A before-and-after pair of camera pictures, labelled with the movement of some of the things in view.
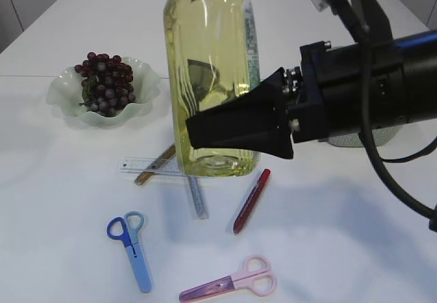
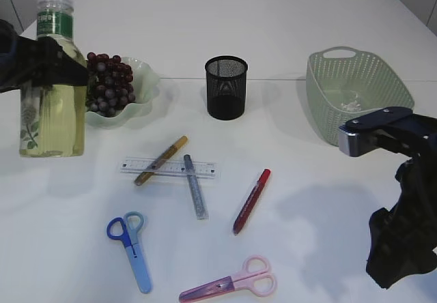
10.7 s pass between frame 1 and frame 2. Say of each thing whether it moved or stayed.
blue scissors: stayed
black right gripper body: moved
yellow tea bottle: moved
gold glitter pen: stayed
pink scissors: stayed
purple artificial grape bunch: stayed
